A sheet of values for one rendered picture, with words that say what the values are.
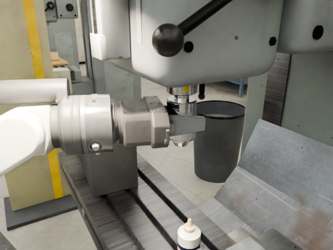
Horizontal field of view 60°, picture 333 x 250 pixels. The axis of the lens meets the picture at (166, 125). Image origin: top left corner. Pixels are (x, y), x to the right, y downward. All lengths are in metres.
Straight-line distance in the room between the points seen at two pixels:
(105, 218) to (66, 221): 1.60
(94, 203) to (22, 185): 1.66
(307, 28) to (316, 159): 0.38
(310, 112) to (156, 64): 0.50
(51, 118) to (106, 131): 0.08
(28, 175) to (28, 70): 0.76
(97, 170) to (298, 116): 0.51
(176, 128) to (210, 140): 1.98
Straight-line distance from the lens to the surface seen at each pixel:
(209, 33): 0.34
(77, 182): 0.85
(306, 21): 0.43
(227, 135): 2.40
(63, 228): 2.24
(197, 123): 0.44
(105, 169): 0.74
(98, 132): 0.41
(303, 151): 0.76
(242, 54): 0.37
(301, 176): 0.75
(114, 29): 0.37
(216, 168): 2.54
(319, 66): 0.73
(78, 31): 8.77
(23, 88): 0.44
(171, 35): 0.26
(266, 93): 0.81
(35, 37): 2.10
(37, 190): 2.43
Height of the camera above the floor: 1.39
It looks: 21 degrees down
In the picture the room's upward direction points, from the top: straight up
